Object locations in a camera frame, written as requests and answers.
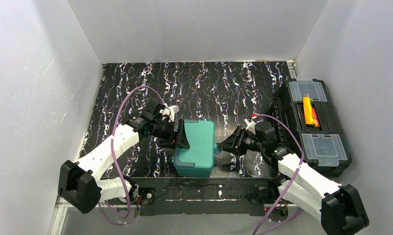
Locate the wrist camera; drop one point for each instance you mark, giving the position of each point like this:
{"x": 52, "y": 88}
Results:
{"x": 250, "y": 125}
{"x": 169, "y": 113}

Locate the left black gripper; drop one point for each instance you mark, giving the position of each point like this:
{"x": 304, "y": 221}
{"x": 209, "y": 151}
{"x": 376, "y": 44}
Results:
{"x": 175, "y": 132}

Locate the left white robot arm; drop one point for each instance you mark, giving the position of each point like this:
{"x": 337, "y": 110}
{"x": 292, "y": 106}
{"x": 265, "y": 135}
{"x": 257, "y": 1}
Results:
{"x": 81, "y": 183}

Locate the orange tool in toolbox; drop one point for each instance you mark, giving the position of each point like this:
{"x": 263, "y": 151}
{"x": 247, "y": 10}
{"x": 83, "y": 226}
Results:
{"x": 308, "y": 112}

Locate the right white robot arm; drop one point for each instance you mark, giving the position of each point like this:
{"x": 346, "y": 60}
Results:
{"x": 338, "y": 208}

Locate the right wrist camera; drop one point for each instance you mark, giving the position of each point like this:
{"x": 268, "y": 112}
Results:
{"x": 250, "y": 125}

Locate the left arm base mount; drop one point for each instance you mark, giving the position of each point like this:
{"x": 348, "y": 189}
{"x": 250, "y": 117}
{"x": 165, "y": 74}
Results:
{"x": 144, "y": 196}

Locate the aluminium frame rail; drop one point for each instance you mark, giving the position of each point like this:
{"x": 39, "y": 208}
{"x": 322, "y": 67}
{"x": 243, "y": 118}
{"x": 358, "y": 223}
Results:
{"x": 59, "y": 215}

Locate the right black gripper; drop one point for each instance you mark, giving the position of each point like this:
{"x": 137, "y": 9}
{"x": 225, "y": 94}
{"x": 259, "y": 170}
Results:
{"x": 239, "y": 140}

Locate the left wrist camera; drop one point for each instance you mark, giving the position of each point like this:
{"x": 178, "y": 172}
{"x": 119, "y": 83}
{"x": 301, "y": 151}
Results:
{"x": 169, "y": 113}

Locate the teal medicine box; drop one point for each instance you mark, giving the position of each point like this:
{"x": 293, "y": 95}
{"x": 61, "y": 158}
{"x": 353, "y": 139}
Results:
{"x": 197, "y": 161}

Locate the black tool box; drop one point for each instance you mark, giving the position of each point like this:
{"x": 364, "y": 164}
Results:
{"x": 323, "y": 145}

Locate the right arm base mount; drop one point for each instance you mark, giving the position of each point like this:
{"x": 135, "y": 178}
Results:
{"x": 266, "y": 192}

